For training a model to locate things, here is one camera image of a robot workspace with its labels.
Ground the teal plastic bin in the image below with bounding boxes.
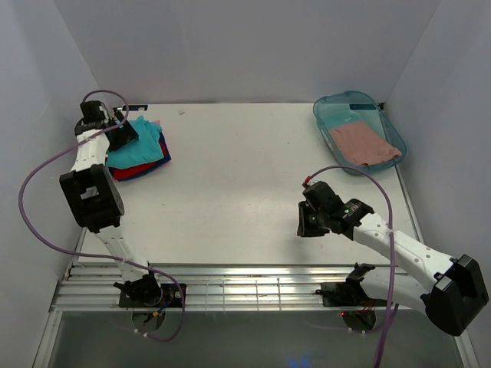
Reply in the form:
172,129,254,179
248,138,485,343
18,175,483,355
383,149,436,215
313,90,407,175

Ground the teal t shirt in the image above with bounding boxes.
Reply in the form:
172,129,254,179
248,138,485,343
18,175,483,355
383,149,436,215
106,116,163,169

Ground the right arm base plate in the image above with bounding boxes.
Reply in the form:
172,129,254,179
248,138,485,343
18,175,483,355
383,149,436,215
315,282,386,307

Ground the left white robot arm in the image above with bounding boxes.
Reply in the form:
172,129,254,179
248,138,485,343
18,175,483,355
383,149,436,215
59,100,162,307

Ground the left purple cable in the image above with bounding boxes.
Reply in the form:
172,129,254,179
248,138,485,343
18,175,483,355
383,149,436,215
18,89,187,343

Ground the blue folded t shirt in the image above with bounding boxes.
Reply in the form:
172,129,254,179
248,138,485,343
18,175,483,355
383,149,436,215
157,133,172,166

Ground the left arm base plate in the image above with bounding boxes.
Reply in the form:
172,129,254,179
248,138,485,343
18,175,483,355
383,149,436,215
117,283,187,309

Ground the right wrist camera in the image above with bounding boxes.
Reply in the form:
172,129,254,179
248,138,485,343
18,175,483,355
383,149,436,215
302,176,316,189

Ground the red folded t shirt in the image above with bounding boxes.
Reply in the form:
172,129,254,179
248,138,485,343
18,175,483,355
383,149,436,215
109,160,163,182

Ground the pink t shirt in bin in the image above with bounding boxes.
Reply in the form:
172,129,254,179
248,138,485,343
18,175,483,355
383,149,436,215
328,121,402,166

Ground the aluminium rail frame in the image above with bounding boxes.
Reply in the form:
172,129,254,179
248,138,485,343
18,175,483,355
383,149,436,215
49,262,461,312

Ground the purple cable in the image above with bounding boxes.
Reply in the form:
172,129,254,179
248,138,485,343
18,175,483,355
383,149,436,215
310,165,400,368
18,89,187,343

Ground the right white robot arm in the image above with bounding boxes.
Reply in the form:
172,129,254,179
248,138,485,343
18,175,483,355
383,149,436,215
298,182,489,337

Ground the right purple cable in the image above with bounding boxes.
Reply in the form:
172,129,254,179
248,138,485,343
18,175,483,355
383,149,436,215
310,165,400,368

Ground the blue label sticker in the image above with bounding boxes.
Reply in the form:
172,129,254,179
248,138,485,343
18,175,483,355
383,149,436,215
128,104,148,111

